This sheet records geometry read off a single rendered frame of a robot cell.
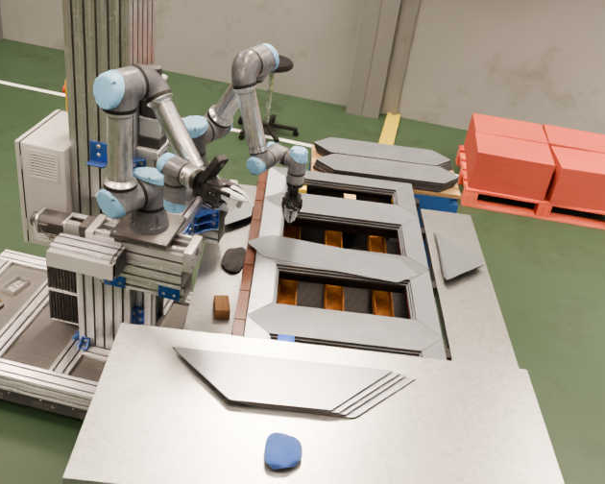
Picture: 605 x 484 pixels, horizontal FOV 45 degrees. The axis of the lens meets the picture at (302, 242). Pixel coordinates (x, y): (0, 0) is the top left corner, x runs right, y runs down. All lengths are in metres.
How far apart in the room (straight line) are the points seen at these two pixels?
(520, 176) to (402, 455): 3.70
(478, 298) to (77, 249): 1.68
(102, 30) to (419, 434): 1.72
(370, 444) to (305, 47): 5.13
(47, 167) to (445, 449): 1.84
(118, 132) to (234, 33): 4.49
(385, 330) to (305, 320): 0.30
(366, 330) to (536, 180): 3.03
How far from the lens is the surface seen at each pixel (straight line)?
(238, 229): 3.54
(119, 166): 2.60
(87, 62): 2.84
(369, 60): 6.59
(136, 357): 2.26
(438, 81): 6.76
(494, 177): 5.53
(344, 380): 2.22
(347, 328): 2.76
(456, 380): 2.36
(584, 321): 4.76
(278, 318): 2.76
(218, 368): 2.20
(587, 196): 5.70
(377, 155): 4.07
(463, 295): 3.27
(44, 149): 3.02
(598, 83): 6.85
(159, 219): 2.80
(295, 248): 3.15
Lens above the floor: 2.57
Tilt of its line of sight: 33 degrees down
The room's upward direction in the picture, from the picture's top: 8 degrees clockwise
